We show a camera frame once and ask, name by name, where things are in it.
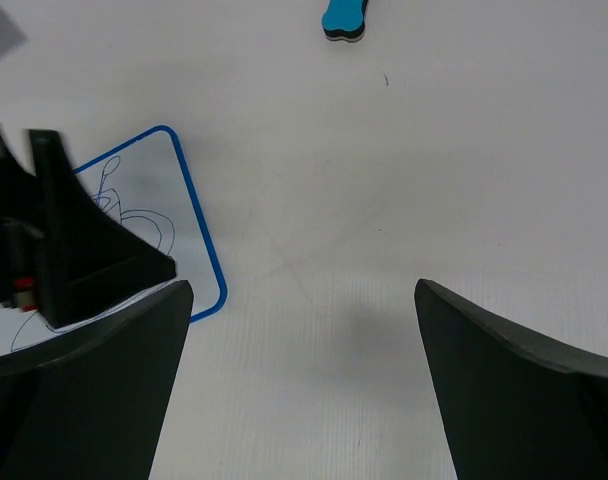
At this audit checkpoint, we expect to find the blue foam whiteboard eraser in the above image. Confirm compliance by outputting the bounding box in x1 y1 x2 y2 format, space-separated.
321 0 369 42

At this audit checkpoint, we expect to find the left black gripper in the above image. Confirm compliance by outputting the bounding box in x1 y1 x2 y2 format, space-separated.
0 129 176 329

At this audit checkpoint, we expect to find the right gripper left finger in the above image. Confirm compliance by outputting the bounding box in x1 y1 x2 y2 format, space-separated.
0 280 193 479

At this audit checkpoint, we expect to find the blue-framed small whiteboard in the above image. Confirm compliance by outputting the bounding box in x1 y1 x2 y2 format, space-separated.
0 125 228 356

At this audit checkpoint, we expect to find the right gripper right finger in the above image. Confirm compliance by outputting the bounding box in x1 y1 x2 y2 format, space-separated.
414 279 608 479

